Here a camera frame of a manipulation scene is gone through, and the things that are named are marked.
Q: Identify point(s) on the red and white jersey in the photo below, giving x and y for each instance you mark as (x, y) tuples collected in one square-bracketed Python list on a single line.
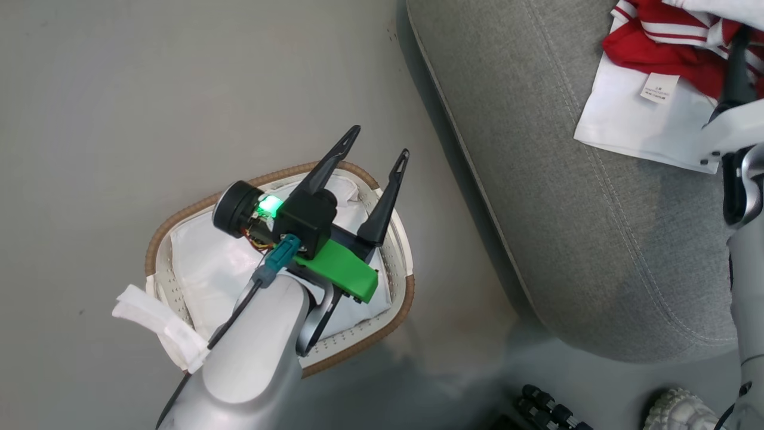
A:
[(644, 125)]

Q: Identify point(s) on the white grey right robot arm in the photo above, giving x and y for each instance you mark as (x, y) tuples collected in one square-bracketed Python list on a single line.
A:
[(749, 269)]

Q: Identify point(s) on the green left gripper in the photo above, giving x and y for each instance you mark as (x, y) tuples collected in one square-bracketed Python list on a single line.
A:
[(343, 272)]

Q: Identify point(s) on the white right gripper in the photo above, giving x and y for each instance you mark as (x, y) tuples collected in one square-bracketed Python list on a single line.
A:
[(734, 128)]

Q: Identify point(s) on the grey fabric sofa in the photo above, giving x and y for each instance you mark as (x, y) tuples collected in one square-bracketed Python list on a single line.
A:
[(567, 227)]

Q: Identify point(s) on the teal left camera connector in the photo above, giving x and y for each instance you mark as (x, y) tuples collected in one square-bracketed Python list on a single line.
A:
[(279, 257)]

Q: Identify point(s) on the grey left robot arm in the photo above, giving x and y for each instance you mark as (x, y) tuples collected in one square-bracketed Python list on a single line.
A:
[(256, 358)]

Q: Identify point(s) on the white ribbed fabric strip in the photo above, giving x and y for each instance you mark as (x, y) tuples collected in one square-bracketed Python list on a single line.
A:
[(161, 322)]

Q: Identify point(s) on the white laundry basket brown rim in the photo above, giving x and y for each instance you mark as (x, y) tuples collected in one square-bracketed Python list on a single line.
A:
[(394, 310)]

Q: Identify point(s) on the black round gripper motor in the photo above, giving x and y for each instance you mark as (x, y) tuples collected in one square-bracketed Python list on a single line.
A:
[(234, 209)]

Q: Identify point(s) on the black ribbed roller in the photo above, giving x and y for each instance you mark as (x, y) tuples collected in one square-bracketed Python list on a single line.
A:
[(546, 409)]

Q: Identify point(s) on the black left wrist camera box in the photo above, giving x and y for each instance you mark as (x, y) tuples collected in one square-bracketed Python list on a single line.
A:
[(307, 221)]

